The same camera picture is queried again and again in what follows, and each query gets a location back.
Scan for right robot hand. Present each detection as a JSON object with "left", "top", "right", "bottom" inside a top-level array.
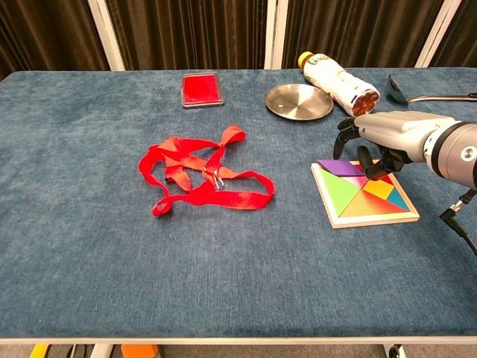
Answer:
[{"left": 332, "top": 110, "right": 457, "bottom": 182}]

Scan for purple parallelogram puzzle piece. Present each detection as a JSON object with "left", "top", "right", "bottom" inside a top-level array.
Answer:
[{"left": 317, "top": 159, "right": 366, "bottom": 178}]

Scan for yellow square tangram piece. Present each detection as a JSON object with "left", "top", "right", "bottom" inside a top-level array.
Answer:
[{"left": 361, "top": 178, "right": 395, "bottom": 201}]

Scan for pink wooden tangram triangle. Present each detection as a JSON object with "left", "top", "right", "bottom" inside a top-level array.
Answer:
[{"left": 346, "top": 174, "right": 370, "bottom": 189}]

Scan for cyan triangle tangram piece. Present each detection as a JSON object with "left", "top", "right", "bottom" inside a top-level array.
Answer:
[{"left": 385, "top": 186, "right": 408, "bottom": 209}]

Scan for red wooden tangram triangle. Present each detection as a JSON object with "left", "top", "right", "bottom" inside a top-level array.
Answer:
[{"left": 338, "top": 189, "right": 411, "bottom": 219}]

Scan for green triangle tangram piece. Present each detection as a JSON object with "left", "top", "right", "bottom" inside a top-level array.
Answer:
[{"left": 320, "top": 168, "right": 362, "bottom": 218}]

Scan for white wooden tangram tray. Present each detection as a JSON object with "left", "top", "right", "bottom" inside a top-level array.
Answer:
[{"left": 311, "top": 159, "right": 421, "bottom": 230}]

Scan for metal ladle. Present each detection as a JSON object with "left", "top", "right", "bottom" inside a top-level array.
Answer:
[{"left": 385, "top": 74, "right": 477, "bottom": 107}]

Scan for white labelled drink bottle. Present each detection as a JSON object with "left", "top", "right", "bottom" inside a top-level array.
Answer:
[{"left": 297, "top": 51, "right": 382, "bottom": 118}]

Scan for round steel plate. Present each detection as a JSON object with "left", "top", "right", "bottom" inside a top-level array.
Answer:
[{"left": 264, "top": 83, "right": 334, "bottom": 122}]

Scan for dark brown curtain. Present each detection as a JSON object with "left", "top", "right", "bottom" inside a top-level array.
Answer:
[
  {"left": 0, "top": 0, "right": 111, "bottom": 81},
  {"left": 105, "top": 0, "right": 270, "bottom": 71},
  {"left": 431, "top": 0, "right": 477, "bottom": 69},
  {"left": 282, "top": 0, "right": 446, "bottom": 69}
]

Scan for red ink pad box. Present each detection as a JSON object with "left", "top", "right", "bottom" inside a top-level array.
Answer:
[{"left": 180, "top": 72, "right": 227, "bottom": 110}]

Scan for blue table cloth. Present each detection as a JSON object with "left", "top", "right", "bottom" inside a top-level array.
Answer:
[{"left": 0, "top": 66, "right": 477, "bottom": 340}]

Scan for orange object under table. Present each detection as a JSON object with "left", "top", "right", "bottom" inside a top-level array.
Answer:
[{"left": 120, "top": 343, "right": 159, "bottom": 358}]

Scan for white table leg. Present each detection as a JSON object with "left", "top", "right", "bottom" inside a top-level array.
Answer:
[{"left": 89, "top": 343, "right": 113, "bottom": 358}]

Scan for white partition post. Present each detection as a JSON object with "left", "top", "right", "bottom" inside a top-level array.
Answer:
[
  {"left": 263, "top": 0, "right": 288, "bottom": 70},
  {"left": 86, "top": 0, "right": 126, "bottom": 72},
  {"left": 414, "top": 0, "right": 467, "bottom": 69}
]

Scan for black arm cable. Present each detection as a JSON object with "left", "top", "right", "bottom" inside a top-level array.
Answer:
[{"left": 438, "top": 187, "right": 477, "bottom": 257}]

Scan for metal strap clip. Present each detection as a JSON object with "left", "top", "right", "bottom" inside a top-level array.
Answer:
[{"left": 203, "top": 166, "right": 225, "bottom": 189}]

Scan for red fabric strap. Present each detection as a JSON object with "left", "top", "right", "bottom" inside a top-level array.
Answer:
[{"left": 139, "top": 124, "right": 276, "bottom": 218}]

